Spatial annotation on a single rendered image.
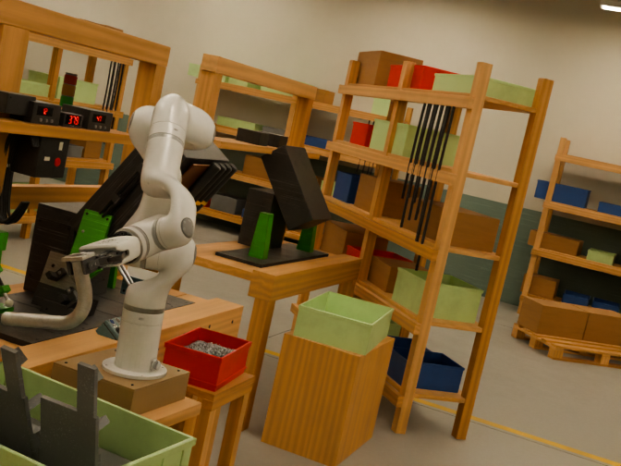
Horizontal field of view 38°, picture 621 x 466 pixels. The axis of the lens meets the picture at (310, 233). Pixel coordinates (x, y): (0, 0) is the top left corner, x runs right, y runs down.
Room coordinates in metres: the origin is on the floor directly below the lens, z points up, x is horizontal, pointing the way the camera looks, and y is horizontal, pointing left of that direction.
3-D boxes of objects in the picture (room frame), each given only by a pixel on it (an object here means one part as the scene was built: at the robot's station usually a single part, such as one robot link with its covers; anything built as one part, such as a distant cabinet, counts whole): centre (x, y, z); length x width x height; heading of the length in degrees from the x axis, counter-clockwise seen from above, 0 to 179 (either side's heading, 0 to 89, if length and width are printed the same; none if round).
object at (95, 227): (3.20, 0.76, 1.17); 0.13 x 0.12 x 0.20; 161
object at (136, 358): (2.57, 0.43, 1.02); 0.19 x 0.19 x 0.18
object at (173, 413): (2.57, 0.42, 0.83); 0.32 x 0.32 x 0.04; 66
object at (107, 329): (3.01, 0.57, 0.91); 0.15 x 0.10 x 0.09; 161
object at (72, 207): (3.44, 0.89, 1.07); 0.30 x 0.18 x 0.34; 161
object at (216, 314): (3.20, 0.53, 0.82); 1.50 x 0.14 x 0.15; 161
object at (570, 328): (9.17, -3.00, 0.22); 1.20 x 0.80 x 0.44; 109
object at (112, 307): (3.29, 0.79, 0.89); 1.10 x 0.42 x 0.02; 161
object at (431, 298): (6.50, -0.59, 1.19); 2.30 x 0.55 x 2.39; 20
